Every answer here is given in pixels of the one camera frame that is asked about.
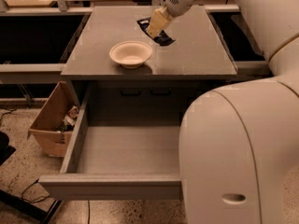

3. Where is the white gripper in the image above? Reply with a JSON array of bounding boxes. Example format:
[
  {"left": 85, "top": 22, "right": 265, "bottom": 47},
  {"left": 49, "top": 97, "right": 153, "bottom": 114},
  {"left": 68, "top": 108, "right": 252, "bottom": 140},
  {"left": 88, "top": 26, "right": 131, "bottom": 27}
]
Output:
[{"left": 147, "top": 0, "right": 195, "bottom": 38}]

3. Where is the dark blue rxbar wrapper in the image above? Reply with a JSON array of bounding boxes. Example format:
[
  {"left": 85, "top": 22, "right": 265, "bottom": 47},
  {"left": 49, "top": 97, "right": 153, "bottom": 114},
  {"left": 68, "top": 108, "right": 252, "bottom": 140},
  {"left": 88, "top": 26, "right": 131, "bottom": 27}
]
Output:
[{"left": 136, "top": 17, "right": 174, "bottom": 47}]

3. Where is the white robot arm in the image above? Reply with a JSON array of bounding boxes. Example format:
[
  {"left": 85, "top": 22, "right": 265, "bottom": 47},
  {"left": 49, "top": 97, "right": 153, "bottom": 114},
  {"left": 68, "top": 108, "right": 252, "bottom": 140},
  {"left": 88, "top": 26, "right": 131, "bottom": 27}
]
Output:
[{"left": 178, "top": 0, "right": 299, "bottom": 224}]

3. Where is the grey cabinet with counter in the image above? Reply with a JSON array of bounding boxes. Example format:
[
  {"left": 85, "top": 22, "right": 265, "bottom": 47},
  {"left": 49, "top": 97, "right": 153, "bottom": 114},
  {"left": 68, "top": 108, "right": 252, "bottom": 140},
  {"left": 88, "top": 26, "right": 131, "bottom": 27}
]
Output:
[{"left": 61, "top": 6, "right": 237, "bottom": 110}]

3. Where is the open grey top drawer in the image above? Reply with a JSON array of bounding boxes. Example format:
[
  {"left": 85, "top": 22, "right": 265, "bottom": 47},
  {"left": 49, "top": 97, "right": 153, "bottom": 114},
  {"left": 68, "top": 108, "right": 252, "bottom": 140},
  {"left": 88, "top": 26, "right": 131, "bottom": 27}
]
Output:
[{"left": 39, "top": 88, "right": 187, "bottom": 201}]

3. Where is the white paper bowl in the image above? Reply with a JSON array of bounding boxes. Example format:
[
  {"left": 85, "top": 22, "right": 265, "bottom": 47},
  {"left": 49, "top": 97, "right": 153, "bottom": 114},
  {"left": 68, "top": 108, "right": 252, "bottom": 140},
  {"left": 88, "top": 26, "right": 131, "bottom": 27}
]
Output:
[{"left": 109, "top": 41, "right": 152, "bottom": 69}]

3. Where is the cardboard box with trash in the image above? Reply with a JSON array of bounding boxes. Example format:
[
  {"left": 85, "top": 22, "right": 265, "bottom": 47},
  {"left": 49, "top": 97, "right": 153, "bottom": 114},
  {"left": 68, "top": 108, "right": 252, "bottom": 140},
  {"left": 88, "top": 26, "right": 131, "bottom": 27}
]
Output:
[{"left": 28, "top": 82, "right": 78, "bottom": 157}]

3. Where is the right black drawer handle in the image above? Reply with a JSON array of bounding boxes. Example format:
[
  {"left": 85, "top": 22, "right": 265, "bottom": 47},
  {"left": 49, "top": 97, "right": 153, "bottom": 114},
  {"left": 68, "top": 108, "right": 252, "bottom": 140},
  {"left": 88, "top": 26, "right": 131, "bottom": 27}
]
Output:
[{"left": 149, "top": 88, "right": 171, "bottom": 96}]

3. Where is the black drawer handle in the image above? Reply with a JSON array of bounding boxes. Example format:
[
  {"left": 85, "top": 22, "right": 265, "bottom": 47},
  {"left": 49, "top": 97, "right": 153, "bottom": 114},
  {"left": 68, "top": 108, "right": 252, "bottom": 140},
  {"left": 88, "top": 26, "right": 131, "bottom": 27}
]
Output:
[
  {"left": 149, "top": 88, "right": 171, "bottom": 96},
  {"left": 120, "top": 88, "right": 142, "bottom": 96}
]

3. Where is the left black drawer handle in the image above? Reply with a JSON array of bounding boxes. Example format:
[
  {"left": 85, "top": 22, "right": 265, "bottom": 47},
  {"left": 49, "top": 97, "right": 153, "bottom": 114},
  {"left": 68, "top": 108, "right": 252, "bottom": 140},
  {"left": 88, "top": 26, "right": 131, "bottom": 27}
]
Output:
[{"left": 120, "top": 88, "right": 142, "bottom": 96}]

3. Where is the black floor cable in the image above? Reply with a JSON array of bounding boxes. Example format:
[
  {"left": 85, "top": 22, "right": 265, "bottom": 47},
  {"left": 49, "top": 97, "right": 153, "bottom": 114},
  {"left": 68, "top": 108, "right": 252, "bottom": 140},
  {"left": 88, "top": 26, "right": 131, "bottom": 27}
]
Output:
[{"left": 20, "top": 179, "right": 51, "bottom": 204}]

